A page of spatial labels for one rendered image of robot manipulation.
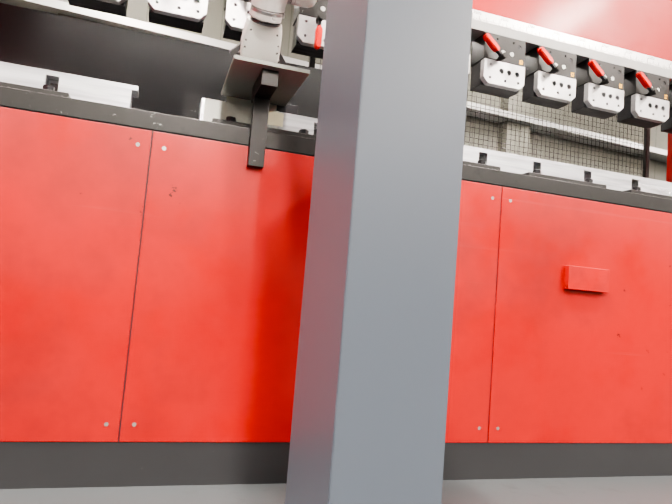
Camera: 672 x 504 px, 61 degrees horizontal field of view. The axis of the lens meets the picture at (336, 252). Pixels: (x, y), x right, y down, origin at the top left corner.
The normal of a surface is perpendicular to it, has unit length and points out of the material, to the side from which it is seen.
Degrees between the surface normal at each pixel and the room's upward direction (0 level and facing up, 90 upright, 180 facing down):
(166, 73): 90
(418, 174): 90
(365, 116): 90
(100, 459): 90
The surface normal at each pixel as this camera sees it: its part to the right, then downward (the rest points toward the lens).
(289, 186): 0.31, -0.06
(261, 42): 0.15, 0.61
